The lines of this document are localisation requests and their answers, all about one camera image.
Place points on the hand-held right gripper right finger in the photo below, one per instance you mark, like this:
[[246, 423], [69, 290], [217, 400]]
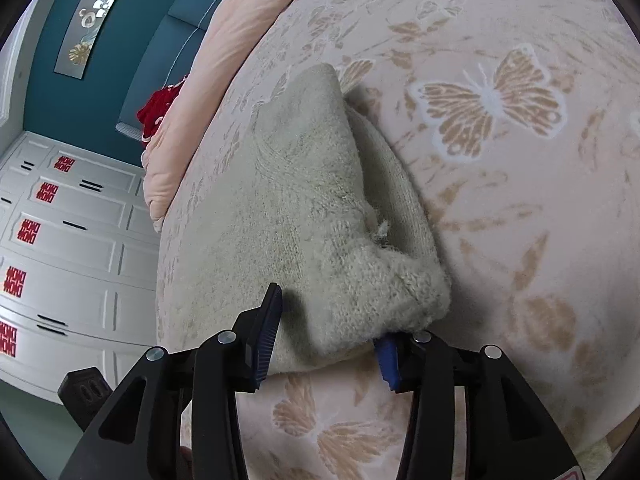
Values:
[[389, 360]]

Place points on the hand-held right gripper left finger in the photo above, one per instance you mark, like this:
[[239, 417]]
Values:
[[265, 340]]

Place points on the beige knit sweater black hearts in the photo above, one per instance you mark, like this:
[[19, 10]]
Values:
[[310, 220]]

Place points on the white wardrobe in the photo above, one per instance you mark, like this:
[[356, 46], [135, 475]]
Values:
[[90, 260]]

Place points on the bed with pink butterfly sheet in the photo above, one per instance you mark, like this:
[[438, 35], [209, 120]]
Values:
[[525, 210]]

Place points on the red paper door decal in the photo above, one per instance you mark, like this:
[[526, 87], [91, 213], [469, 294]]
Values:
[[7, 340], [64, 162], [47, 192], [14, 282], [27, 232]]

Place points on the red cloth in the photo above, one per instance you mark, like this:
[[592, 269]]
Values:
[[157, 105]]

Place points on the pink duvet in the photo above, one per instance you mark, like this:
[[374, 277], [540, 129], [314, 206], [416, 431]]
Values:
[[225, 60]]

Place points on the blue upholstered headboard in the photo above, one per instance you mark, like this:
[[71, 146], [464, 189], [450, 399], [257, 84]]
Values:
[[165, 45]]

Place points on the long floral wall art panel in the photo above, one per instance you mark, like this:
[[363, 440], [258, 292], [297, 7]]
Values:
[[95, 15]]

